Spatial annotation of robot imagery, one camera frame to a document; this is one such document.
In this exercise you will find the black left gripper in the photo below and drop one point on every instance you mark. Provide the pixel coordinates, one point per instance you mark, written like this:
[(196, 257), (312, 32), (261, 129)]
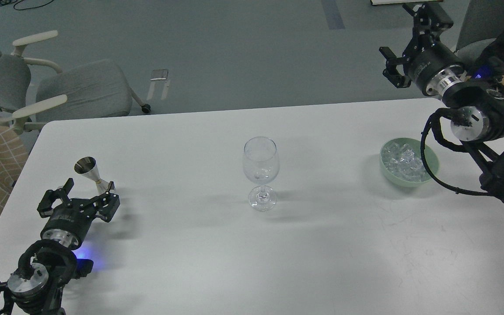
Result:
[(69, 222)]

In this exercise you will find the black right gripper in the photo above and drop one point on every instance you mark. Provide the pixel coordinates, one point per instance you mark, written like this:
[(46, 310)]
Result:
[(425, 56)]

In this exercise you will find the steel double jigger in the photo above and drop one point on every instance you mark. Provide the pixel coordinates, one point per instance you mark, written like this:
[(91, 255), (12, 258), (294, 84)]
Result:
[(87, 167)]

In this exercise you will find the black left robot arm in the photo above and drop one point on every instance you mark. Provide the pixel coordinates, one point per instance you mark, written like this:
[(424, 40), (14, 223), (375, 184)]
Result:
[(49, 264)]

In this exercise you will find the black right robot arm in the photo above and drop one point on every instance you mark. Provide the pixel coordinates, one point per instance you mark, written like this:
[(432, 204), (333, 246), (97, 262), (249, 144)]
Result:
[(472, 120)]

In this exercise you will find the pile of ice cubes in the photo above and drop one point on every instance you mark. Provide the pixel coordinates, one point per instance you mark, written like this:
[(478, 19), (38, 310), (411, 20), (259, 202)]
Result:
[(401, 160)]

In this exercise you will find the clear wine glass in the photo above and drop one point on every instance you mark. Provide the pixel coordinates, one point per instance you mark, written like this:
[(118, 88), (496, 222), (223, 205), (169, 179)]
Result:
[(261, 165)]

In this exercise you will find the grey chair at right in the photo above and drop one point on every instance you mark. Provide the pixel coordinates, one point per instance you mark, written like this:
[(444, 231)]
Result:
[(482, 24)]

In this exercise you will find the green bowl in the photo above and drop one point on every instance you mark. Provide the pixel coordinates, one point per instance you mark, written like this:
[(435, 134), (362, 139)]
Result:
[(397, 181)]

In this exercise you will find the grey office chair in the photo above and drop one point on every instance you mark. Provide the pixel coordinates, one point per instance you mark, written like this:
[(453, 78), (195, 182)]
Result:
[(34, 92)]

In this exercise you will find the silver floor plate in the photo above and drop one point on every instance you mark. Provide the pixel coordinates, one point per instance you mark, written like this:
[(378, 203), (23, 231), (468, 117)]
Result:
[(159, 75)]

